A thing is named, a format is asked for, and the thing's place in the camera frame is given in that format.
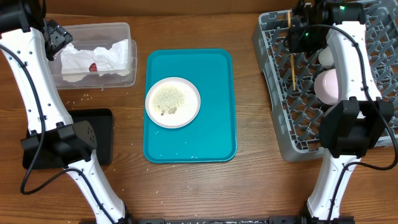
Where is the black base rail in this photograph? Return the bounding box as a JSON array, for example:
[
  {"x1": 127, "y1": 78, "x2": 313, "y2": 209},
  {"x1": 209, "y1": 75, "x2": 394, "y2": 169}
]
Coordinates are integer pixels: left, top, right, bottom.
[{"x1": 126, "y1": 215, "x2": 355, "y2": 224}]

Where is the grey dishwasher rack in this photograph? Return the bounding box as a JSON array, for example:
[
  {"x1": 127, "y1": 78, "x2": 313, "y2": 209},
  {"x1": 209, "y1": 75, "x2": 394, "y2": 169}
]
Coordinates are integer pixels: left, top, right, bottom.
[{"x1": 252, "y1": 1, "x2": 397, "y2": 162}]

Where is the wooden chopstick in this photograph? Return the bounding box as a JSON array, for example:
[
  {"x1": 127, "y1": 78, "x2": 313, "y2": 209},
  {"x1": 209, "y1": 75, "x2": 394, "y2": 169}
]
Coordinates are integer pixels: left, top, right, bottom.
[{"x1": 287, "y1": 9, "x2": 296, "y2": 91}]

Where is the white napkin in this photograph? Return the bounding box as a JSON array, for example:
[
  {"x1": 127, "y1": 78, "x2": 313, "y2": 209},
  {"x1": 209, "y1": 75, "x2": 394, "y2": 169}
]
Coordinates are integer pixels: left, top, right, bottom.
[{"x1": 60, "y1": 39, "x2": 129, "y2": 82}]

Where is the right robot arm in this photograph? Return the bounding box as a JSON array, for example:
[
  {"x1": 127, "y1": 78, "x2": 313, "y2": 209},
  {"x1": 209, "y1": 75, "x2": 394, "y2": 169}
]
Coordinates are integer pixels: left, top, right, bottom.
[{"x1": 287, "y1": 1, "x2": 397, "y2": 223}]

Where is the white cup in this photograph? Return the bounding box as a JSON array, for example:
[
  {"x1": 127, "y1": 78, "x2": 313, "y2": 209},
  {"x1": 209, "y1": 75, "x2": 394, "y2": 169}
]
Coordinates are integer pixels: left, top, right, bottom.
[{"x1": 318, "y1": 47, "x2": 334, "y2": 70}]

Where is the red snack wrapper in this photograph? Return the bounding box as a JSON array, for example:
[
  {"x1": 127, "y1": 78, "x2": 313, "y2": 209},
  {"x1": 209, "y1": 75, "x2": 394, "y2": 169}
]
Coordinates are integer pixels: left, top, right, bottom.
[{"x1": 89, "y1": 63, "x2": 97, "y2": 72}]

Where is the large white plate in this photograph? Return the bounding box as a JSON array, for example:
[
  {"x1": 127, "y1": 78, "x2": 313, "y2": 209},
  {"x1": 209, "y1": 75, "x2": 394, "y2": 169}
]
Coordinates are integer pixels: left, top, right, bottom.
[{"x1": 145, "y1": 77, "x2": 201, "y2": 129}]

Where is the black plastic tray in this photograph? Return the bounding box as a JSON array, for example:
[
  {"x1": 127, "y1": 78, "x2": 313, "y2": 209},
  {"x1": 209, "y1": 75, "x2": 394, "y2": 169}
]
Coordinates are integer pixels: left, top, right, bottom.
[{"x1": 21, "y1": 108, "x2": 114, "y2": 169}]

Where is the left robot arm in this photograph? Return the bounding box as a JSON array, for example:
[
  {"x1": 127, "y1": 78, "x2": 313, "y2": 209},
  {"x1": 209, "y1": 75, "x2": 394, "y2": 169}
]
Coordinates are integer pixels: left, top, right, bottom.
[{"x1": 1, "y1": 1, "x2": 135, "y2": 223}]

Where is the teal serving tray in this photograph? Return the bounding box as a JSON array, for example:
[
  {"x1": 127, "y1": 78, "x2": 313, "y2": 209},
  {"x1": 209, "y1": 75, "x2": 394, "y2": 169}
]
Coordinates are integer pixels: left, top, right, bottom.
[{"x1": 143, "y1": 49, "x2": 237, "y2": 163}]

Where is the clear plastic waste bin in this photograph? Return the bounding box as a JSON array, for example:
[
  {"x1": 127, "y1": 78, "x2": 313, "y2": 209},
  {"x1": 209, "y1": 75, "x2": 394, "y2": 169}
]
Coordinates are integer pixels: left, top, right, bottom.
[{"x1": 49, "y1": 22, "x2": 137, "y2": 90}]

